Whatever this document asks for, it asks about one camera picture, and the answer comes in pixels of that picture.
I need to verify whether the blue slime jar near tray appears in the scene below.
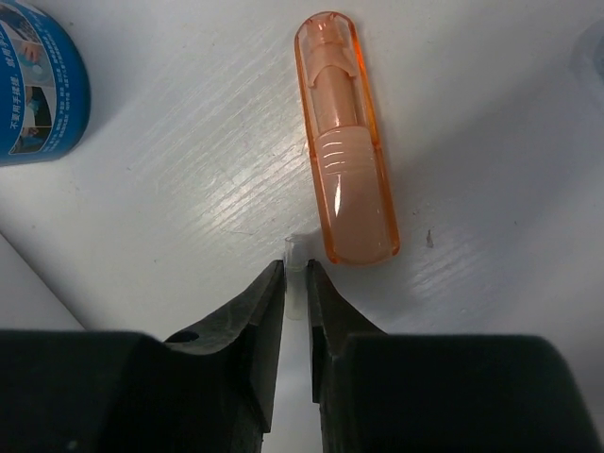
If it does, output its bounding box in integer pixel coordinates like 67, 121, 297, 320
1, 1, 91, 167

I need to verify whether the small clear spray bottle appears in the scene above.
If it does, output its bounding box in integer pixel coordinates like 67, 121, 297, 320
569, 20, 603, 93

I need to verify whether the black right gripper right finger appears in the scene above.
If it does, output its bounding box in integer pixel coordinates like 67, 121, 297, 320
306, 260, 597, 452

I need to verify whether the clear pen cap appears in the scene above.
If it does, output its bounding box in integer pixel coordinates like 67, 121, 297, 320
284, 234, 306, 321

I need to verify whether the orange translucent case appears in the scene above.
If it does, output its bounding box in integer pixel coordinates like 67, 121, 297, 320
294, 11, 400, 265

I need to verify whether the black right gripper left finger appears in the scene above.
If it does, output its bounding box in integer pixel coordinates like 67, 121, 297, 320
1, 260, 285, 452

